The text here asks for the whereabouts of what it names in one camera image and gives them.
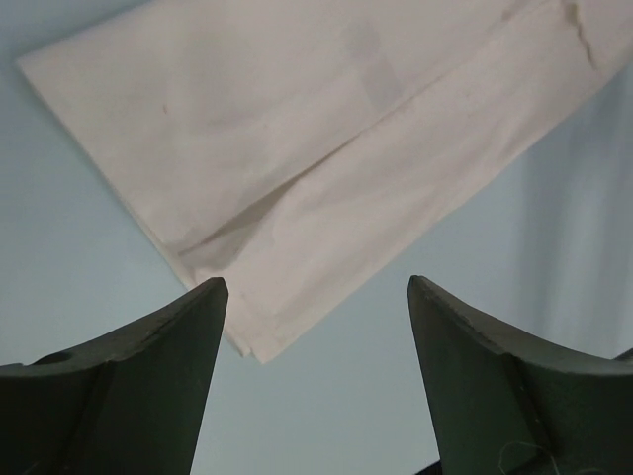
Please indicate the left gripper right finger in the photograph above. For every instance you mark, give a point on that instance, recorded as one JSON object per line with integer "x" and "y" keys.
{"x": 504, "y": 401}

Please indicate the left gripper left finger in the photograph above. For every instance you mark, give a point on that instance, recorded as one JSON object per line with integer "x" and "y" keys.
{"x": 128, "y": 402}

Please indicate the cream t shirt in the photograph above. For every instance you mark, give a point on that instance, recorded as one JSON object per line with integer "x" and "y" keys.
{"x": 294, "y": 148}

